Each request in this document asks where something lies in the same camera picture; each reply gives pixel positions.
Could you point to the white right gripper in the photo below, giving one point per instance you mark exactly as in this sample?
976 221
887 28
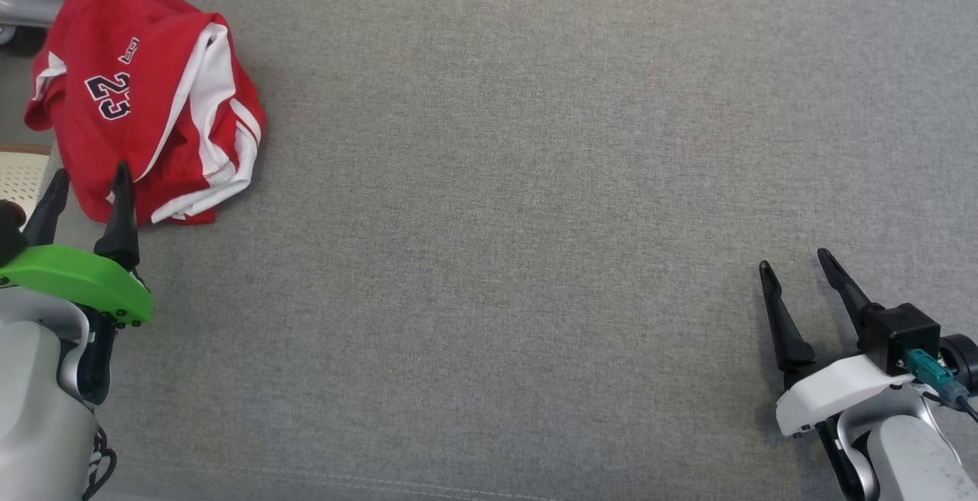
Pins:
833 398

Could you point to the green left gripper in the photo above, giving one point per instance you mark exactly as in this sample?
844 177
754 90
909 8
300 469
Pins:
84 279

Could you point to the red shorts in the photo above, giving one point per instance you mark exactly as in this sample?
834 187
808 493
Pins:
99 43

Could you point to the cream laundry basket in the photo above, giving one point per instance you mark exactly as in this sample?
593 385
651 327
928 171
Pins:
19 176

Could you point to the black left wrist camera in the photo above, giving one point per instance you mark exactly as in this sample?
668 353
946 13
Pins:
8 230

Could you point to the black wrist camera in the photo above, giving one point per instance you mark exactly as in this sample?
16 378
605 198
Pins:
8 230
901 337

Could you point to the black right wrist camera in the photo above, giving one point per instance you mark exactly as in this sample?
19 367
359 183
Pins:
901 337

